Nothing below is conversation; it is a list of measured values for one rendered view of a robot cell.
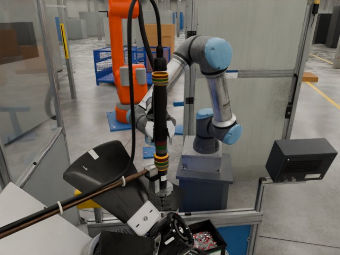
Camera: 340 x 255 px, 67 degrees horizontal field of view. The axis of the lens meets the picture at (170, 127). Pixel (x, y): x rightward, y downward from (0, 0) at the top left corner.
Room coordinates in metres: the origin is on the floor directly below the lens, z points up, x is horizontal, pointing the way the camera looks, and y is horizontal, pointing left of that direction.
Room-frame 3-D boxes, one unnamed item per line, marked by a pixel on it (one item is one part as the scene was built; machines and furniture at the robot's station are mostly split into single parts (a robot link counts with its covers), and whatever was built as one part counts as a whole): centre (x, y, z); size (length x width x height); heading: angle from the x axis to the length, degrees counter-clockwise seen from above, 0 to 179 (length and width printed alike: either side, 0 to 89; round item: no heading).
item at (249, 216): (1.03, -0.04, 0.82); 0.90 x 0.04 x 0.08; 96
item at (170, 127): (0.67, 0.00, 1.48); 0.09 x 0.03 x 0.06; 16
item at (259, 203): (1.07, -0.47, 0.96); 0.03 x 0.03 x 0.20; 6
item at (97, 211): (0.99, 0.35, 0.92); 0.03 x 0.03 x 0.12; 6
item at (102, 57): (7.74, 1.57, 0.49); 1.27 x 0.88 x 0.98; 169
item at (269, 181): (1.08, -0.57, 1.04); 0.24 x 0.03 x 0.03; 96
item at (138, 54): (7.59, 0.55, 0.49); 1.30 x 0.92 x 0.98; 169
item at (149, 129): (0.66, 0.06, 1.48); 0.09 x 0.03 x 0.06; 176
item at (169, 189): (0.66, 0.03, 1.35); 0.09 x 0.07 x 0.10; 131
